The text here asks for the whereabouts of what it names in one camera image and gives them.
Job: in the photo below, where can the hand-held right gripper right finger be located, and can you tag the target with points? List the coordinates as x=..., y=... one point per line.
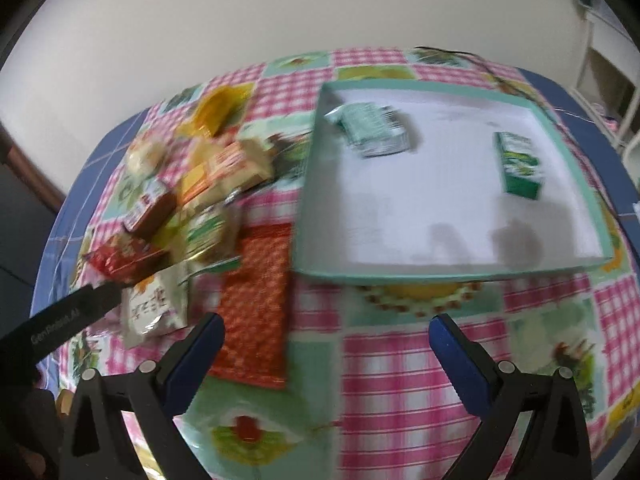
x=455, y=360

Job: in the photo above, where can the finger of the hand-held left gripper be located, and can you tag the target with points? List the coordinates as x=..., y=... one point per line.
x=100, y=297

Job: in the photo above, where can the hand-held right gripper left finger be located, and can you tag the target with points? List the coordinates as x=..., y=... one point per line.
x=200, y=355

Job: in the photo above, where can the red cookie packet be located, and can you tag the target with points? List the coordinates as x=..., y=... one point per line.
x=125, y=257

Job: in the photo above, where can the beige snack packet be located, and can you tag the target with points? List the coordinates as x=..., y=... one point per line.
x=150, y=310

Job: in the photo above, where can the orange-red patterned snack packet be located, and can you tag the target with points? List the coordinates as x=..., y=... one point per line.
x=255, y=310

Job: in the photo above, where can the dark red-brown snack packet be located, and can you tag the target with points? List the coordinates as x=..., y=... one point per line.
x=150, y=210

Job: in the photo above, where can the clear green cookie packet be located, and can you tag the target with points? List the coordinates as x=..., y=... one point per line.
x=210, y=232

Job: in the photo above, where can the round white bun packet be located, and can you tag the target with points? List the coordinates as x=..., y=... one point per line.
x=145, y=155

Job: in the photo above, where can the shallow teal cardboard box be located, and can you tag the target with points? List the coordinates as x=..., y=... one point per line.
x=425, y=200

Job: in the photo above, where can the yellow-orange cracker packet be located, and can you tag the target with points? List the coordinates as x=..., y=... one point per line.
x=225, y=170

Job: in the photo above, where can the green and white biscuit packet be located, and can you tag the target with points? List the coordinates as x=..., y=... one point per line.
x=520, y=170

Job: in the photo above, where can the yellow cake packet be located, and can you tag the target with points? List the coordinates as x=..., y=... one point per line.
x=215, y=110

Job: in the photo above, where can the pale green snack packet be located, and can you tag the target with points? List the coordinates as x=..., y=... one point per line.
x=375, y=130

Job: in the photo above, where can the pink checked printed tablecloth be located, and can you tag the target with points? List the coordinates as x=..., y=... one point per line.
x=390, y=360

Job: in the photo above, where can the white shelf unit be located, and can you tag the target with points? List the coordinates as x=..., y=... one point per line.
x=600, y=35

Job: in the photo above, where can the brown wooden frame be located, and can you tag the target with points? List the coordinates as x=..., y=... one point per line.
x=25, y=160

